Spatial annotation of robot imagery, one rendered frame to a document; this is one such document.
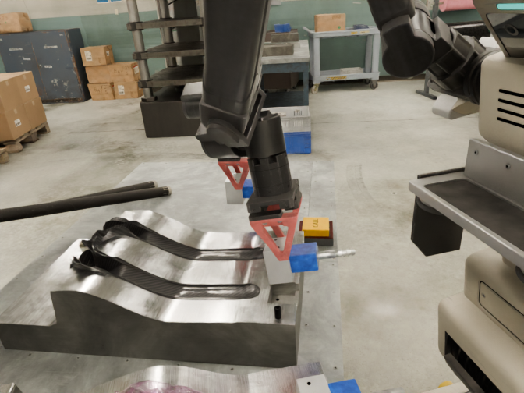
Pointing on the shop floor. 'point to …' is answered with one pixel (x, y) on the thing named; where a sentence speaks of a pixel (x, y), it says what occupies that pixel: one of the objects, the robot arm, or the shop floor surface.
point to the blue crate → (298, 142)
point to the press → (155, 101)
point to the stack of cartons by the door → (110, 75)
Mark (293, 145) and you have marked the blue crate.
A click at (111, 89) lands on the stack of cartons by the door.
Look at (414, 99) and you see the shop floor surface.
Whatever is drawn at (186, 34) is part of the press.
